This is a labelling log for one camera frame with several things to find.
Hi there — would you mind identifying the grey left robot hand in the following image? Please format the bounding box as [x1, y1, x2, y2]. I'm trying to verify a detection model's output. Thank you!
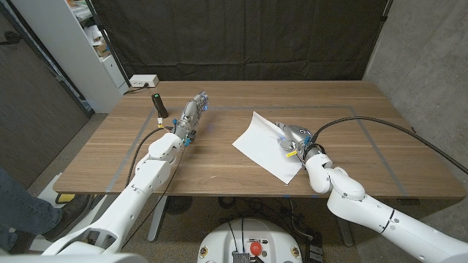
[171, 90, 209, 146]

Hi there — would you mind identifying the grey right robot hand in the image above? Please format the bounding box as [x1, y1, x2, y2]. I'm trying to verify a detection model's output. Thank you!
[274, 122, 325, 165]

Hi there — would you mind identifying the white paper sheet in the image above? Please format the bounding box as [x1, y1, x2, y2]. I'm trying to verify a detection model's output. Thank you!
[231, 111, 304, 186]

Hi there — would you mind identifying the black round floor object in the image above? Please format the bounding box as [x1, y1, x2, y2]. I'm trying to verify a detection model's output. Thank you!
[165, 196, 193, 216]

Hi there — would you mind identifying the black backdrop curtain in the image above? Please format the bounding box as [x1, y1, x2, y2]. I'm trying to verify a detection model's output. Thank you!
[89, 0, 394, 82]

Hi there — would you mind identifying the black stand pole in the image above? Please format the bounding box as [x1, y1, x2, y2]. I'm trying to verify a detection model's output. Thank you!
[84, 0, 132, 88]

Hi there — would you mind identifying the cardboard box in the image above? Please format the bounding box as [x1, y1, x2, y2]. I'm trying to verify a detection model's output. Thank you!
[93, 42, 111, 58]

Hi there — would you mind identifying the grey table leg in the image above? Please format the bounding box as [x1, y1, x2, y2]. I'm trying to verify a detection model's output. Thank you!
[336, 218, 355, 248]
[147, 196, 168, 243]

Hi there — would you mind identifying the black floor power strip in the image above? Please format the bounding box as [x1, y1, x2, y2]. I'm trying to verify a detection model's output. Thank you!
[305, 233, 325, 263]

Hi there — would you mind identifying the white robot torso base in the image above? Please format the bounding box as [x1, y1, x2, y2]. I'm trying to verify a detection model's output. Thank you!
[197, 218, 303, 263]

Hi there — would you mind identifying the white shelf cabinet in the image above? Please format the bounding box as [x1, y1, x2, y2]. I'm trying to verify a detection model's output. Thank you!
[10, 0, 129, 114]

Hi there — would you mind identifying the dark person shoe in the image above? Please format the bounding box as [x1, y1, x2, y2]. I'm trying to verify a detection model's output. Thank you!
[42, 194, 94, 242]

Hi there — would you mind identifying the person leg in jeans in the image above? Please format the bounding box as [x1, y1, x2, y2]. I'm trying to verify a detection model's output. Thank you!
[0, 167, 63, 253]

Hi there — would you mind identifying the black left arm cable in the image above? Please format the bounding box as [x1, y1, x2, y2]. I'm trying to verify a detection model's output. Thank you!
[125, 126, 173, 188]

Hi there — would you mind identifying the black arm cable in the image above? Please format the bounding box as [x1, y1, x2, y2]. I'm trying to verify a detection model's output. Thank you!
[125, 126, 173, 188]
[310, 115, 468, 175]

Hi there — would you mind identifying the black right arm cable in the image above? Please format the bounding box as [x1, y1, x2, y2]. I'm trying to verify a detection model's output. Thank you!
[310, 115, 468, 175]

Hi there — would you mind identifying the black door handle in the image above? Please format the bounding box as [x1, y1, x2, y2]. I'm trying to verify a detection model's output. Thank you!
[0, 31, 22, 46]

